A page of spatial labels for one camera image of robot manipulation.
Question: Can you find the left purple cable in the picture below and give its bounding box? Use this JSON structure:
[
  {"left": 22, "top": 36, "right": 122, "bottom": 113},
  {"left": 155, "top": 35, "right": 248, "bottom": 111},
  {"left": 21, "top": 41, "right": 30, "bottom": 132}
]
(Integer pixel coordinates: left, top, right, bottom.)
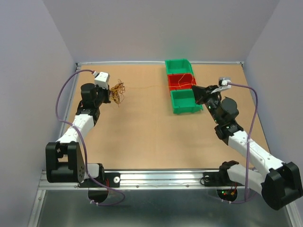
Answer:
[{"left": 55, "top": 69, "right": 125, "bottom": 206}]

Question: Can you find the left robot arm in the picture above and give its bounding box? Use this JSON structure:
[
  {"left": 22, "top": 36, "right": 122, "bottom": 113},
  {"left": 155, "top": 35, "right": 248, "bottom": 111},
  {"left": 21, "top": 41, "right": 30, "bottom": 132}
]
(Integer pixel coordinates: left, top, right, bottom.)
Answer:
[{"left": 45, "top": 82, "right": 111, "bottom": 183}]

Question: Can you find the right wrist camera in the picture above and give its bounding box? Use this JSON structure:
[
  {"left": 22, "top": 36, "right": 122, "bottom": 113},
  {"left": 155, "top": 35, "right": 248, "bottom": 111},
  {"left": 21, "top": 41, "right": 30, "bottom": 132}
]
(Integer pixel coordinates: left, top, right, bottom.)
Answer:
[{"left": 211, "top": 77, "right": 232, "bottom": 94}]

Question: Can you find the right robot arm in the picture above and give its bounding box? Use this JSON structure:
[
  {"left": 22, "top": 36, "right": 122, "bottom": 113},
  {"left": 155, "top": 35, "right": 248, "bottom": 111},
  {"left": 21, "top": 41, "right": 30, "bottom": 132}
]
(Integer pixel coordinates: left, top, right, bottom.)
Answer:
[{"left": 192, "top": 82, "right": 303, "bottom": 210}]

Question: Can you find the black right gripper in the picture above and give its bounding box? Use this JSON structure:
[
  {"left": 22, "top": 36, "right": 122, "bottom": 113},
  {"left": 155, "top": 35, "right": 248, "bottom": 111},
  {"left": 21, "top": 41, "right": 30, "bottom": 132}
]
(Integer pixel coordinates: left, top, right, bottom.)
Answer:
[{"left": 193, "top": 84, "right": 222, "bottom": 124}]

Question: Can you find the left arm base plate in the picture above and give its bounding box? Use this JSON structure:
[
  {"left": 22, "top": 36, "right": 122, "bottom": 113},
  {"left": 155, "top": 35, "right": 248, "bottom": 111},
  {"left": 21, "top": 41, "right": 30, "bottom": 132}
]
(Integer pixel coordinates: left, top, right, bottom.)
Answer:
[{"left": 79, "top": 172, "right": 121, "bottom": 188}]

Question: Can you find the aluminium mounting rail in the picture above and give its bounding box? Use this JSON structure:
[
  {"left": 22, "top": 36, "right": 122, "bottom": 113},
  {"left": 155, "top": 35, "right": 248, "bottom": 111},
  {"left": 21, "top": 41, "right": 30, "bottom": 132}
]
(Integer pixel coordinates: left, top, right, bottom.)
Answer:
[{"left": 37, "top": 168, "right": 268, "bottom": 190}]

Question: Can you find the red brown wire bundle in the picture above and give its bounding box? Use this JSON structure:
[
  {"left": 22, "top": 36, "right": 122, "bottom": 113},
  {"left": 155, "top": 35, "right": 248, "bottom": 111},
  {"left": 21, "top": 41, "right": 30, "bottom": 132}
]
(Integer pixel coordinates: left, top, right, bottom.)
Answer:
[{"left": 109, "top": 79, "right": 126, "bottom": 109}]

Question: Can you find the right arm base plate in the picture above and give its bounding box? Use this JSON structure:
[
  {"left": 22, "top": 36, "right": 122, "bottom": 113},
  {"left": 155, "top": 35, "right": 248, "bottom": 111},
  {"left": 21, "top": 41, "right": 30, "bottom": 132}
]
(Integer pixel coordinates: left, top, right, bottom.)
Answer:
[{"left": 200, "top": 171, "right": 235, "bottom": 187}]

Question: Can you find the yellow wire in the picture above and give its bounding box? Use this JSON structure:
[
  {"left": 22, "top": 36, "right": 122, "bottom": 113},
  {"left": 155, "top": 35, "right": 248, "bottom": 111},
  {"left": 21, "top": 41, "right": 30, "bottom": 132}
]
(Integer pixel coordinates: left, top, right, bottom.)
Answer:
[{"left": 125, "top": 72, "right": 197, "bottom": 90}]

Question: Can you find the far green plastic bin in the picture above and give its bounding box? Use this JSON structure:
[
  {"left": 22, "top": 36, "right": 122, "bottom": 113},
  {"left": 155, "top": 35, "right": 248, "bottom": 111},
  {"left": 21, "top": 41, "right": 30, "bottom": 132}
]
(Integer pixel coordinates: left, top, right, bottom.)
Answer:
[{"left": 165, "top": 59, "right": 194, "bottom": 75}]

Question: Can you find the green plastic bin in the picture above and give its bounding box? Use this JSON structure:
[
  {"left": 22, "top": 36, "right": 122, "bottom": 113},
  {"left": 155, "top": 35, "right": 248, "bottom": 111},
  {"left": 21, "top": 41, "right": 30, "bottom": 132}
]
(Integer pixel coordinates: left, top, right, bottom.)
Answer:
[
  {"left": 165, "top": 59, "right": 194, "bottom": 75},
  {"left": 170, "top": 89, "right": 203, "bottom": 114}
]

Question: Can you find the red plastic bin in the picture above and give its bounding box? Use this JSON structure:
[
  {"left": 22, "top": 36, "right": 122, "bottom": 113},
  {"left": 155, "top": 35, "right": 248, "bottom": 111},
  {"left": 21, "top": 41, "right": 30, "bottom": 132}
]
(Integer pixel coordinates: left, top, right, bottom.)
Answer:
[{"left": 167, "top": 73, "right": 196, "bottom": 91}]

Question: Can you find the near green plastic bin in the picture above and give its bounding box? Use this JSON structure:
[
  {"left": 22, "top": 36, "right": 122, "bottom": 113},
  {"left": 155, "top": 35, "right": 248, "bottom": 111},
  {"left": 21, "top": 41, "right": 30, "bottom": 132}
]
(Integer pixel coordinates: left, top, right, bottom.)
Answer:
[{"left": 170, "top": 89, "right": 203, "bottom": 114}]

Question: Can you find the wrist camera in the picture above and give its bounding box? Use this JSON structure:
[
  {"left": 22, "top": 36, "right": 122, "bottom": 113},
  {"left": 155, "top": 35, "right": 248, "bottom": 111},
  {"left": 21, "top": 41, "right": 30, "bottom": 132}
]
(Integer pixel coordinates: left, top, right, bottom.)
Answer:
[
  {"left": 211, "top": 77, "right": 232, "bottom": 94},
  {"left": 93, "top": 71, "right": 110, "bottom": 89}
]

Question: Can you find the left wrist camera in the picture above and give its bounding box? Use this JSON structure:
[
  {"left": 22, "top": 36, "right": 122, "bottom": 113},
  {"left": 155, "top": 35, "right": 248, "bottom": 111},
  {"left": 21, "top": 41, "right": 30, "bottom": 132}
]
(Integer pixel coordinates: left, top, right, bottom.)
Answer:
[{"left": 93, "top": 71, "right": 110, "bottom": 89}]

